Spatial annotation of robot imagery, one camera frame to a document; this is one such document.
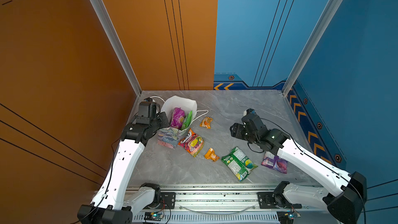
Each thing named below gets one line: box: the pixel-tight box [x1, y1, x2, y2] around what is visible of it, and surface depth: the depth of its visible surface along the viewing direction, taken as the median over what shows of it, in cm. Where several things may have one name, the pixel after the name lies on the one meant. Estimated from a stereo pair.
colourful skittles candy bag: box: [177, 128, 205, 158], surface depth 91 cm
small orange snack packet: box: [199, 116, 213, 130], surface depth 101 cm
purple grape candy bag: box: [171, 107, 186, 130], surface depth 91 cm
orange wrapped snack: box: [204, 147, 220, 162], surface depth 88 cm
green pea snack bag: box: [221, 146, 259, 182], surface depth 84 cm
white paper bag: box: [157, 95, 209, 150], surface depth 84 cm
